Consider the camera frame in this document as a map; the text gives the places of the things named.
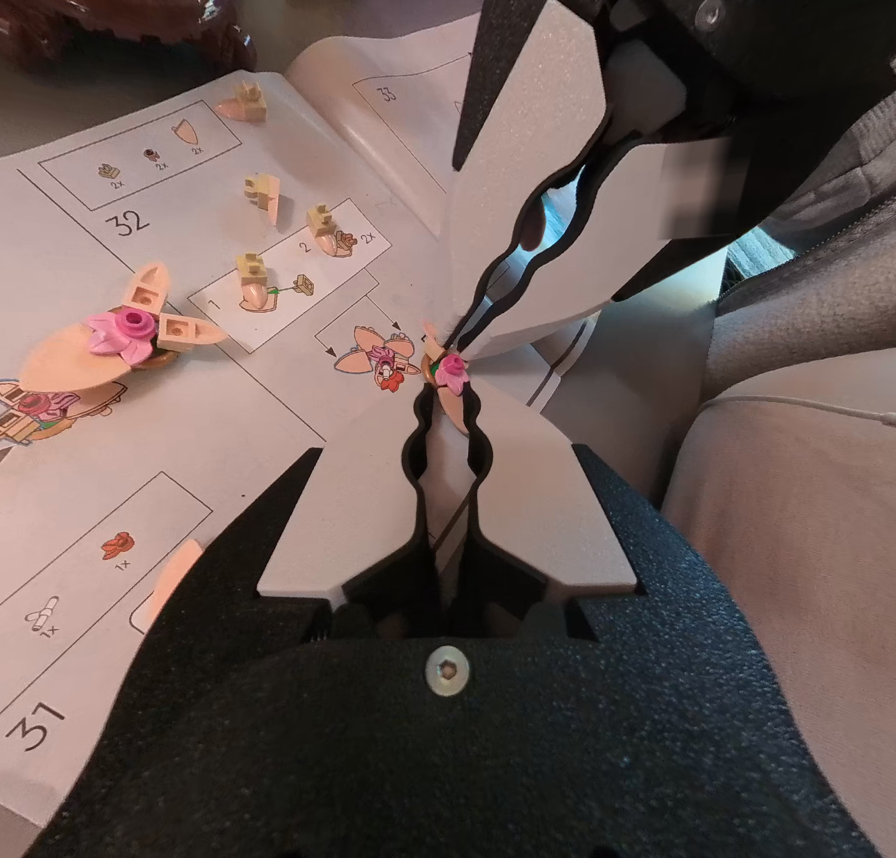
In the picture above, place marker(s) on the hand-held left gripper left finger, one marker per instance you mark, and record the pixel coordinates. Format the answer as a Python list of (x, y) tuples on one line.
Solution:
[(343, 508)]

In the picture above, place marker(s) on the peach petal with tan clip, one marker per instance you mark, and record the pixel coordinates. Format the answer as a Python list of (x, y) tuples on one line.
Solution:
[(253, 291), (323, 231), (264, 200), (241, 105)]

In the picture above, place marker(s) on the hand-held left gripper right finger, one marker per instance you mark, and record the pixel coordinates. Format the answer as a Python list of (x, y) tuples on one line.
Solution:
[(553, 508)]

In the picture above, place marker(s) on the person's right hand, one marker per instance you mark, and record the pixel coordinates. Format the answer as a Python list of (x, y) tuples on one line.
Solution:
[(533, 224)]

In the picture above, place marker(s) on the grey desk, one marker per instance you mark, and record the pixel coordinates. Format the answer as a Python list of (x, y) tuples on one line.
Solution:
[(630, 417)]

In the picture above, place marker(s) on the person's right forearm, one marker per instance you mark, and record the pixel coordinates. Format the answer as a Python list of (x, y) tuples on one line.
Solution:
[(861, 151)]

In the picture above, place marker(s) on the small peach petal brick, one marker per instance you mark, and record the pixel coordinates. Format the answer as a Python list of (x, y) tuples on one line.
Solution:
[(434, 343)]

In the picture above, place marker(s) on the person's torso and lap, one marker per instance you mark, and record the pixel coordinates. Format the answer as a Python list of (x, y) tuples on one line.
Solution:
[(791, 557)]

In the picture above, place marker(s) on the small pink peach brick flower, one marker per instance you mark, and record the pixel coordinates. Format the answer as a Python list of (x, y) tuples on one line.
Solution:
[(451, 369)]

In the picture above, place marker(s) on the half-built peach pink flower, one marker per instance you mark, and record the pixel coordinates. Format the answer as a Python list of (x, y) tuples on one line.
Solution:
[(63, 361)]

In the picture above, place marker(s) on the open instruction booklet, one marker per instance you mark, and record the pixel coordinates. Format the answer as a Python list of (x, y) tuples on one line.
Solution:
[(231, 452)]

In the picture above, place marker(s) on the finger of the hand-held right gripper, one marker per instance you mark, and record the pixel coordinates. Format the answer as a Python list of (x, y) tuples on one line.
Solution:
[(532, 102), (567, 298)]

